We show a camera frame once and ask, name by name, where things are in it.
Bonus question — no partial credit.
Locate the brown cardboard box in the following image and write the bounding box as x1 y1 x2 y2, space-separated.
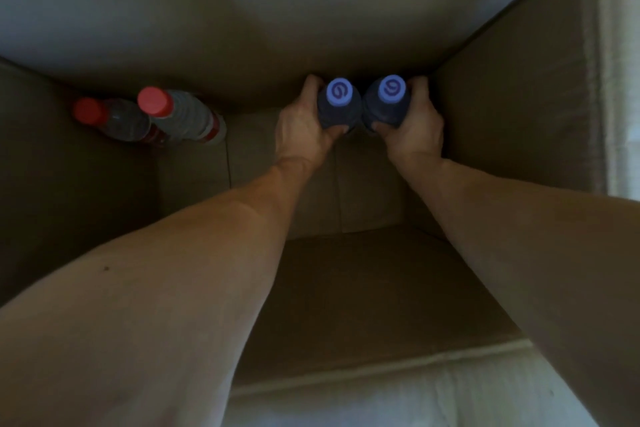
0 0 640 427

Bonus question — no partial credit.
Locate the person's left forearm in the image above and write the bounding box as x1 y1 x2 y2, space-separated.
0 159 321 427

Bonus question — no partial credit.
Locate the person's left hand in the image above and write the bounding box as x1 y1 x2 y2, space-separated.
273 73 351 173

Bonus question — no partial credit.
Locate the person's right hand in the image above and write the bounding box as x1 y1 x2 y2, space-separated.
372 75 446 170

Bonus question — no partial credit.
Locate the red-cap water bottle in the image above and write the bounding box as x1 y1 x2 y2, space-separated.
72 96 169 147
137 86 229 145

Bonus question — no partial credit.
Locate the blue-cap water bottle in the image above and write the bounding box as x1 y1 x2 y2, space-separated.
361 73 413 132
316 77 363 135

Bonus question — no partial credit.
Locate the person's right forearm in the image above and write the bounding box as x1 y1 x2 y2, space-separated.
395 153 640 427

